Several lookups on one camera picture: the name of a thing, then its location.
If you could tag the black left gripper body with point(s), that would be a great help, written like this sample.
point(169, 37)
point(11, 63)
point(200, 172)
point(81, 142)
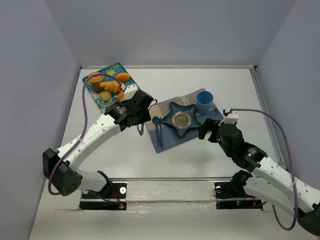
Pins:
point(139, 120)

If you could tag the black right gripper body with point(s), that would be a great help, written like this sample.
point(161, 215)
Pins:
point(208, 128)

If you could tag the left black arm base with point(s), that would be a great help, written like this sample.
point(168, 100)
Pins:
point(112, 200)

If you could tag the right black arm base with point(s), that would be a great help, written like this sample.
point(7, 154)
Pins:
point(233, 197)

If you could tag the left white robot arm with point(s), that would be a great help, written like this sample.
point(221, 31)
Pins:
point(62, 166)

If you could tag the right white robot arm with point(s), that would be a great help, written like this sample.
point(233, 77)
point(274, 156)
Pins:
point(262, 177)

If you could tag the twisted orange bread roll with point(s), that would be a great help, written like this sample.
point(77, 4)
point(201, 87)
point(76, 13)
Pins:
point(121, 96)

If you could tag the blue plastic fork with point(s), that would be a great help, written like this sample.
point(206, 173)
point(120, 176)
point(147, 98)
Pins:
point(155, 122)

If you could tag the blue plastic cup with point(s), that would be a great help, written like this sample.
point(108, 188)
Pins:
point(204, 100)

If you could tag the blue star-shaped plate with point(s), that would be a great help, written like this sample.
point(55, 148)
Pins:
point(181, 118)

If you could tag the long striped croissant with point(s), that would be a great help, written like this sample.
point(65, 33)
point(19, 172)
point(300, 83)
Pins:
point(111, 86)

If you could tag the small round beige bun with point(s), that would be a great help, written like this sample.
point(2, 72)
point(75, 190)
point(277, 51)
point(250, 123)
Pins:
point(105, 96)

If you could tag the blue grey striped cloth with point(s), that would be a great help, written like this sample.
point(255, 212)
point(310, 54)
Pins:
point(169, 135)

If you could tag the round orange bun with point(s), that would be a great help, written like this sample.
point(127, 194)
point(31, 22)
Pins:
point(123, 77)

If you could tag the brown chocolate muffin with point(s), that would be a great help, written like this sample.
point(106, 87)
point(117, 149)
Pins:
point(96, 87)

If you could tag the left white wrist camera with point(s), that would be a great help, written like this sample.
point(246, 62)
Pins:
point(130, 91)

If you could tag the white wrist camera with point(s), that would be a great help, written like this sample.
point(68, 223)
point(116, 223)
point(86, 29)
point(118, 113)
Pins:
point(231, 117)
point(130, 91)

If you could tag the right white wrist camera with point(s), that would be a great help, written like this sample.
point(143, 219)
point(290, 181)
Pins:
point(231, 117)

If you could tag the orange ring donut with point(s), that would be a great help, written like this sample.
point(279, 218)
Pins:
point(94, 77)

